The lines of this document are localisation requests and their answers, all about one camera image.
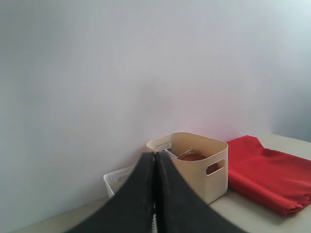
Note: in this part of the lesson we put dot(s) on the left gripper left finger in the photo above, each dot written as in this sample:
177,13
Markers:
131,209

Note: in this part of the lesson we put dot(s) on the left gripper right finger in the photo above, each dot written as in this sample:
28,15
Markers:
178,208

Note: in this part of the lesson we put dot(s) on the brown round plate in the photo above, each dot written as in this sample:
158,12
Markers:
196,157

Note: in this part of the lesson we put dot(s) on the pale green bowl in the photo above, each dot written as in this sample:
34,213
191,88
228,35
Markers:
191,151

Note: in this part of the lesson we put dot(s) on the stainless steel cup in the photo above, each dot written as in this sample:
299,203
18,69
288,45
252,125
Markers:
170,153

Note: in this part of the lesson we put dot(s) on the red tablecloth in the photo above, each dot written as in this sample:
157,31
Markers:
274,179

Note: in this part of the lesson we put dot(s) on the white perforated basket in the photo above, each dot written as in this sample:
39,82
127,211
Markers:
114,180

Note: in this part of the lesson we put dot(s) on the cream plastic bin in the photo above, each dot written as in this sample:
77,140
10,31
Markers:
207,177

